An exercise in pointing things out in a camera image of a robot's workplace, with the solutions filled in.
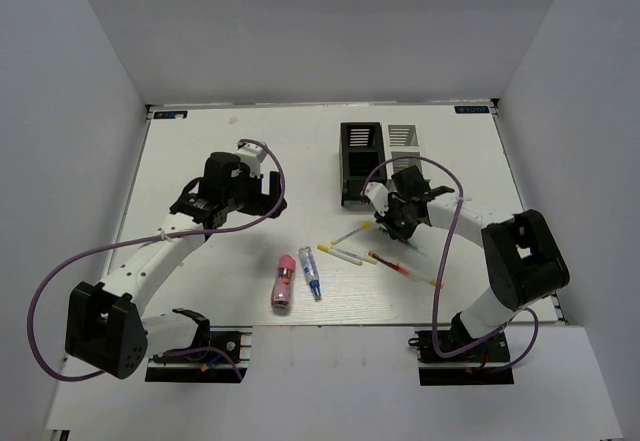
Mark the blue table label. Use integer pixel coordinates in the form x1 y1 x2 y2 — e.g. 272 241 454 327
153 110 188 120
454 105 490 114

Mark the red pen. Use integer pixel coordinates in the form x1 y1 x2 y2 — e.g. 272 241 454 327
368 251 410 277

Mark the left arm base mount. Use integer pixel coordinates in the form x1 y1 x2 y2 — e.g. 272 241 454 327
144 327 253 384

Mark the green capped pen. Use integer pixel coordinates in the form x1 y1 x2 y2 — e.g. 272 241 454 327
406 243 428 257

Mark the yellow white pen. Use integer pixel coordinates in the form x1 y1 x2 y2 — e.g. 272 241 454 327
399 264 437 287

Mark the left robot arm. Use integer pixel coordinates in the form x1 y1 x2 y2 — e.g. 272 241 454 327
65 140 286 379

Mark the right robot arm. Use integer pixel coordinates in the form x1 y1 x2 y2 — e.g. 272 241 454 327
363 166 570 360

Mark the right blue table label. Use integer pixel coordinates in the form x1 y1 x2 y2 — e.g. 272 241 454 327
454 105 490 114

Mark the white slotted pen holder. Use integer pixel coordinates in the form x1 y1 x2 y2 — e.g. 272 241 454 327
384 124 422 174

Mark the pink glue stick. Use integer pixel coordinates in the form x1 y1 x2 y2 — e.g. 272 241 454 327
271 254 296 310

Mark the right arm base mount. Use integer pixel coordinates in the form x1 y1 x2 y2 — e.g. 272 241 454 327
407 330 514 387

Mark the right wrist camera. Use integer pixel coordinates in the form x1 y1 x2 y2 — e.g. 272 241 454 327
363 182 389 216

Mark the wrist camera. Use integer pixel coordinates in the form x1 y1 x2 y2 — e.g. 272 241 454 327
363 182 389 216
236 141 267 179

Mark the left blue table label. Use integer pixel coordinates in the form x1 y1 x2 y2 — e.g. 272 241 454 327
153 110 188 120

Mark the black slotted pen holder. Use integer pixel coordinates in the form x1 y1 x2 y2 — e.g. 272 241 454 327
339 122 388 207

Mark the blue correction tape pen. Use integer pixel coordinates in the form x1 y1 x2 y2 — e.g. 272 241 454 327
298 246 322 301

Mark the yellow capped white marker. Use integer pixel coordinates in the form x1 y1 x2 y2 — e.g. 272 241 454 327
330 220 375 246

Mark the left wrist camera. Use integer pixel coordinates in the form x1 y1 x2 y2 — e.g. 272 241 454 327
236 141 267 179

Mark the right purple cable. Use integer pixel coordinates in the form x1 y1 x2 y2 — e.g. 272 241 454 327
360 155 541 374

